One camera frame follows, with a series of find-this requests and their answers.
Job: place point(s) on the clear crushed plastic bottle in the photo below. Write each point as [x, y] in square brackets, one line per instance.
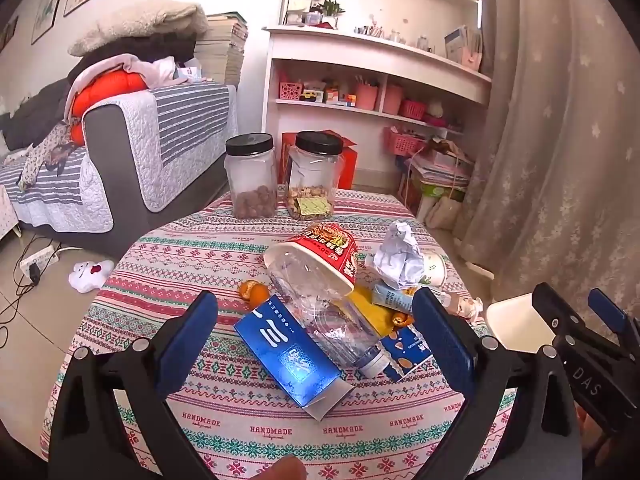
[340, 330]

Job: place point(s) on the red gift box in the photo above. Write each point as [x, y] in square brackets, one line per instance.
[350, 160]

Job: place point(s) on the floral lace curtain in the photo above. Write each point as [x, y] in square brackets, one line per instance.
[550, 135]

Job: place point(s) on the small pink wrapper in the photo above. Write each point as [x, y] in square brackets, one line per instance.
[460, 305]

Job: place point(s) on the orange peel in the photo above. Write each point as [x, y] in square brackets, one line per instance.
[252, 294]
[401, 320]

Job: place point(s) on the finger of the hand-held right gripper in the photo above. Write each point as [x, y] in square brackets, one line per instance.
[557, 315]
[612, 310]

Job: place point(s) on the yellow snack wrapper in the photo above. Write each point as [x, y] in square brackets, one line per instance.
[370, 316]

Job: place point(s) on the pink hanging basket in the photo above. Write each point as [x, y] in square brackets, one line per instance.
[402, 141]

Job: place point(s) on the stack of books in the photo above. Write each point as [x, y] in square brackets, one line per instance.
[222, 50]

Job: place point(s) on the pink cloth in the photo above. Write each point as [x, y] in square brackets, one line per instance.
[135, 67]

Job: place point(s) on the pink pen holder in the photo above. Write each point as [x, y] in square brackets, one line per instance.
[366, 97]
[393, 100]

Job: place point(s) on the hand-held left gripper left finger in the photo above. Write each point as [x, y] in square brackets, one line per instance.
[187, 332]

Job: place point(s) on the pink perforated box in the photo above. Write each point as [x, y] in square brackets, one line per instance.
[290, 92]

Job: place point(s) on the white fluffy toy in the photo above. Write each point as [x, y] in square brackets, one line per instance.
[436, 109]

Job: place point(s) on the white and red plush slipper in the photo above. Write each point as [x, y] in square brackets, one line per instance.
[90, 275]

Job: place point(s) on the white tote bag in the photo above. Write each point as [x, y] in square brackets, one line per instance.
[444, 212]

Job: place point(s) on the clear jar with green label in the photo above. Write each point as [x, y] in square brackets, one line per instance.
[312, 180]

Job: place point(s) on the beige fluffy blanket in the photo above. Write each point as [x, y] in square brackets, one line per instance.
[140, 22]

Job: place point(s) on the person's left hand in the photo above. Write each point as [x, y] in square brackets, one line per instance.
[282, 470]

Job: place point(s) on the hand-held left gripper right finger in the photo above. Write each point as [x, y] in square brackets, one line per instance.
[445, 345]

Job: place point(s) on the dark folded blanket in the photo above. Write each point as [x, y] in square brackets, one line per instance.
[145, 50]

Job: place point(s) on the pink handbag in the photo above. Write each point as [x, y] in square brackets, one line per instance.
[472, 57]

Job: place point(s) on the blue cardboard box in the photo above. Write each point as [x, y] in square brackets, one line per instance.
[280, 350]

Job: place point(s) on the clear jar with brown nuts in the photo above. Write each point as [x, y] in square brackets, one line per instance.
[250, 180]

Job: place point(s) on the leaf print paper cup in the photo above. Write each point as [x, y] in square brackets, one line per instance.
[439, 267]

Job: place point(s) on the small potted plant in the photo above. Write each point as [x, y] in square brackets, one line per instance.
[332, 10]

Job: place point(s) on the white plastic bin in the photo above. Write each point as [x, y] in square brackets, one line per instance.
[515, 320]

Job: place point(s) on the pink shelf basket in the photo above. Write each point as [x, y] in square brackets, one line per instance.
[412, 109]

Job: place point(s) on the white shelf unit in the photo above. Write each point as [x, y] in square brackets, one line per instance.
[380, 55]

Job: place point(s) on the red instant noodle cup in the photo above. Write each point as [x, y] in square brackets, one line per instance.
[330, 250]

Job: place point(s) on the light blue milk carton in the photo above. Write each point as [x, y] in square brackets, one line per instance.
[395, 300]

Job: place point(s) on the green tissue pack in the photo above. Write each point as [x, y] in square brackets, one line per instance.
[442, 194]

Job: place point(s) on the white power strip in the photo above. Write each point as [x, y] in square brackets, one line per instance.
[37, 260]

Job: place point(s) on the grey sofa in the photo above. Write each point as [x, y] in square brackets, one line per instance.
[105, 130]

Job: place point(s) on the orange cushion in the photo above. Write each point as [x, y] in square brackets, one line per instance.
[110, 87]

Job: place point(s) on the crumpled white paper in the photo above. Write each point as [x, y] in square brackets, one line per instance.
[397, 255]

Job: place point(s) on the striped quilted sofa cover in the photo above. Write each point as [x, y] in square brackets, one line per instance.
[165, 125]

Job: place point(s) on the stack of papers and folders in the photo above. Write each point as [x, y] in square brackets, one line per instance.
[440, 165]

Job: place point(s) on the patterned knit-print tablecloth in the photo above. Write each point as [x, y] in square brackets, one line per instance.
[200, 260]

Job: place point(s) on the blue snack packet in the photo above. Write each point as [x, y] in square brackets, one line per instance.
[405, 352]

